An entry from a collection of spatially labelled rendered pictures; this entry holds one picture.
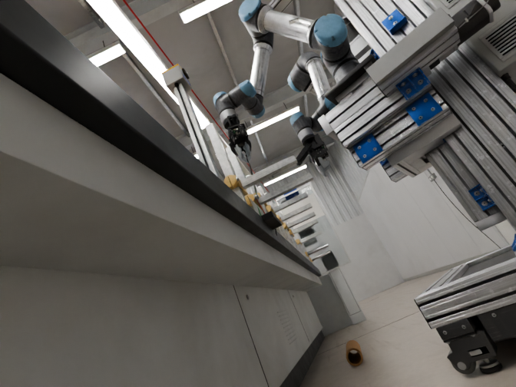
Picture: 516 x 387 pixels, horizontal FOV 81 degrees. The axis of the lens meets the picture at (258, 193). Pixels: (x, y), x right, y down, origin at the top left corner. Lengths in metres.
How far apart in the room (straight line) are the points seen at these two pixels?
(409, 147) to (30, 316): 1.23
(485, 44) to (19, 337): 1.47
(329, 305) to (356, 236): 6.65
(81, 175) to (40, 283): 0.24
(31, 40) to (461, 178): 1.34
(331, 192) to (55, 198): 10.61
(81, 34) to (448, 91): 5.05
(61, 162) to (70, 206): 0.06
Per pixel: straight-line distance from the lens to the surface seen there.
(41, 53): 0.39
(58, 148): 0.39
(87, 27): 5.58
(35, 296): 0.56
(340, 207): 10.70
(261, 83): 1.53
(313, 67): 1.74
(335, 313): 3.97
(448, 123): 1.32
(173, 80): 1.15
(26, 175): 0.36
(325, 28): 1.34
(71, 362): 0.58
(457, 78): 1.44
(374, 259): 10.40
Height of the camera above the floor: 0.31
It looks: 23 degrees up
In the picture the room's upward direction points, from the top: 24 degrees counter-clockwise
